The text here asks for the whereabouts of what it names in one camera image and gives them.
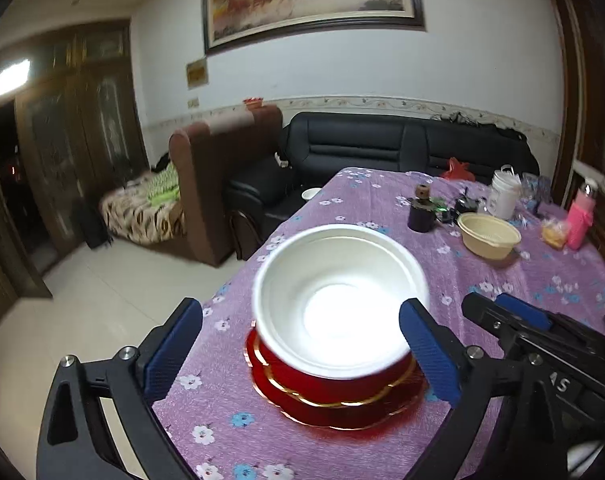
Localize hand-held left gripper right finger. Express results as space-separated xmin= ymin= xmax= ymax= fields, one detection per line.
xmin=399 ymin=298 xmax=568 ymax=480

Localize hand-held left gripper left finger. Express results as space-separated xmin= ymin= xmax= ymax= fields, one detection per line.
xmin=36 ymin=297 xmax=204 ymax=480

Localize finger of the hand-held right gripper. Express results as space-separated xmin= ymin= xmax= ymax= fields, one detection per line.
xmin=461 ymin=291 xmax=549 ymax=357
xmin=495 ymin=293 xmax=554 ymax=332

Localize red plate with gold rim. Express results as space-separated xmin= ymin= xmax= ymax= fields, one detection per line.
xmin=277 ymin=375 xmax=430 ymax=432
xmin=245 ymin=327 xmax=418 ymax=408

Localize large white bowl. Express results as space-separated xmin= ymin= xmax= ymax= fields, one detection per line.
xmin=251 ymin=224 xmax=430 ymax=380

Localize purple floral tablecloth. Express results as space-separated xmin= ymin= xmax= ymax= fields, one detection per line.
xmin=150 ymin=166 xmax=605 ymax=480

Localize beige plastic bowl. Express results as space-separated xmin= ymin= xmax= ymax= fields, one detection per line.
xmin=456 ymin=212 xmax=523 ymax=261

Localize plastic bag of food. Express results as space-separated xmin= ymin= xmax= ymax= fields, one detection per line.
xmin=541 ymin=219 xmax=570 ymax=251

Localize pink bottle with knitted sleeve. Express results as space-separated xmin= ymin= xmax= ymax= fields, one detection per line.
xmin=565 ymin=182 xmax=599 ymax=252

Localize black charger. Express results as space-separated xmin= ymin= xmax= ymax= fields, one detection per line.
xmin=452 ymin=187 xmax=483 ymax=216

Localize white plastic jar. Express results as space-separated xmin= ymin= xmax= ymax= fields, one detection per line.
xmin=486 ymin=165 xmax=523 ymax=221

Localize dark cup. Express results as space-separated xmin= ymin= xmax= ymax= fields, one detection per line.
xmin=407 ymin=184 xmax=439 ymax=233

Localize patterned brown blanket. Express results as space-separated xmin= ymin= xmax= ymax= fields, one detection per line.
xmin=100 ymin=170 xmax=188 ymax=246

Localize black bag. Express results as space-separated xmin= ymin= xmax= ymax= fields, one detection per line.
xmin=77 ymin=197 xmax=113 ymax=250

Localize red plastic bag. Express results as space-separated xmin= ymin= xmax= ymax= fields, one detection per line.
xmin=441 ymin=156 xmax=475 ymax=181

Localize green cloth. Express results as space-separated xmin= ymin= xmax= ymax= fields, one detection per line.
xmin=147 ymin=160 xmax=179 ymax=206

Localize brown sofa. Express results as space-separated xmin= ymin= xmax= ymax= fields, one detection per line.
xmin=98 ymin=105 xmax=284 ymax=267

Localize dark clothes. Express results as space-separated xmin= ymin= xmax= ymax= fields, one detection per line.
xmin=432 ymin=110 xmax=528 ymax=141

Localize black leather sofa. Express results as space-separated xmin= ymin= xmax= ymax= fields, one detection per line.
xmin=226 ymin=111 xmax=540 ymax=261

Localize wooden door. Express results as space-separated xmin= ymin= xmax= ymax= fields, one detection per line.
xmin=12 ymin=17 xmax=150 ymax=266

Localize small wall plaque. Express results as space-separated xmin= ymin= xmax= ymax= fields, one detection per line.
xmin=186 ymin=58 xmax=208 ymax=90

